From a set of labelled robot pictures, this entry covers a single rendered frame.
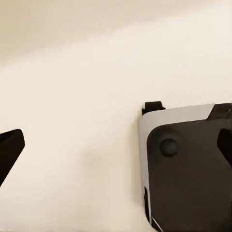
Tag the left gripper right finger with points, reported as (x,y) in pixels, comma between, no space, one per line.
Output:
(224,143)

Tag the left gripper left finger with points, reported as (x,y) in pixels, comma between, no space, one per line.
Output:
(11,145)

